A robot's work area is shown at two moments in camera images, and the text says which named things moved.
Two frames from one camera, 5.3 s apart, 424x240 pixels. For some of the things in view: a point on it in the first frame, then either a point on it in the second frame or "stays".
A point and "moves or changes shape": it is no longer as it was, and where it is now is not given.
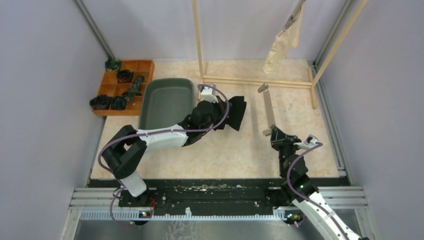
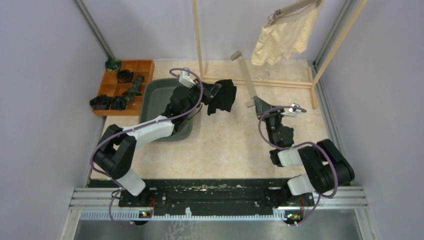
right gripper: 279,139 -> 260,105
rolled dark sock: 113,64 stays
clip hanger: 264,88 -> 237,54
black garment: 237,106 moves or changes shape
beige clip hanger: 293,16 moves or changes shape
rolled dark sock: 125,76 stays
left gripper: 221,105 -> 210,91
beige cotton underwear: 284,41 moves or changes shape
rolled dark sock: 119,103 stays
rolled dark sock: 101,102 stays
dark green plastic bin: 165,102 stays
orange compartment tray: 125,87 stays
